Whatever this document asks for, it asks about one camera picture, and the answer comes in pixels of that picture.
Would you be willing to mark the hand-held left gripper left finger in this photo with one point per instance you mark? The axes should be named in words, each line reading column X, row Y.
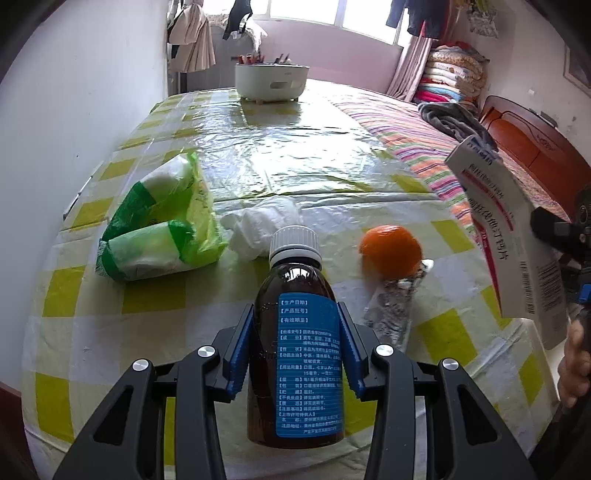
column 238, row 355

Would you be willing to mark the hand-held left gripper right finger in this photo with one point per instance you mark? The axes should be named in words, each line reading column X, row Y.
column 353, row 350

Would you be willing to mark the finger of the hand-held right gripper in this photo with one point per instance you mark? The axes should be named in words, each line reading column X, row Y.
column 554, row 230
column 584, row 295

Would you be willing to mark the white red medicine box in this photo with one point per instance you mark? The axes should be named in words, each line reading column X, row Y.
column 508, row 230

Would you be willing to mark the foil blister pack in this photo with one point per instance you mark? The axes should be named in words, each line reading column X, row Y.
column 392, row 304

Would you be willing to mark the brown medicine bottle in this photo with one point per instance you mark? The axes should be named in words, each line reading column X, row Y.
column 295, row 286

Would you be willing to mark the orange fruit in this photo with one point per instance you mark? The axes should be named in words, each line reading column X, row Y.
column 390, row 251

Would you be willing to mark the white tissue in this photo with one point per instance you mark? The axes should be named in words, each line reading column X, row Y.
column 258, row 226

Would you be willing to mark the green tissue pack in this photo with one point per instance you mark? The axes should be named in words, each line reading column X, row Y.
column 157, row 230

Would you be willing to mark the person's right hand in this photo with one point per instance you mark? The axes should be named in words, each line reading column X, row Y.
column 575, row 364

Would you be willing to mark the wooden headboard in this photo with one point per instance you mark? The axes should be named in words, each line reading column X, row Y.
column 531, row 143

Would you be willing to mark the grey blanket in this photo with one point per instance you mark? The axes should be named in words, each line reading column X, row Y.
column 455, row 124

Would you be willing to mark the striped bed sheet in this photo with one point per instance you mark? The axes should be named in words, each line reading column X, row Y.
column 406, row 138

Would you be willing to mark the stack of folded quilts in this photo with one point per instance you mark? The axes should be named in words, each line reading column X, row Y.
column 450, row 76

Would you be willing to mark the yellow checked tablecloth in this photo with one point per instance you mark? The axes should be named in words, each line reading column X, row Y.
column 286, row 152

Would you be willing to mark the patterned hanging cloth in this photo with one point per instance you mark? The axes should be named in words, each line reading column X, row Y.
column 482, row 16

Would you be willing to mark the row of dark hanging clothes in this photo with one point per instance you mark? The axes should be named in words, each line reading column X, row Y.
column 420, row 16

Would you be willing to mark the white plastic basket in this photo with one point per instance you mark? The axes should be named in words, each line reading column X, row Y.
column 268, row 83

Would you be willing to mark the white washing machine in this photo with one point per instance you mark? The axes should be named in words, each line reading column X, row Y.
column 225, row 57

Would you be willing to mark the beige tied curtain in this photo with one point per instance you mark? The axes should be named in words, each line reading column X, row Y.
column 194, row 41

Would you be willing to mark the white lace cover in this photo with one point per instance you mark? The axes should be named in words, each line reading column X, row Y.
column 256, row 32

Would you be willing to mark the dark hanging garment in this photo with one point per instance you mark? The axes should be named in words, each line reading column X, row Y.
column 238, row 18

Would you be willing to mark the wall picture frame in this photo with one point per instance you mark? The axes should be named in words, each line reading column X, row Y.
column 579, row 69

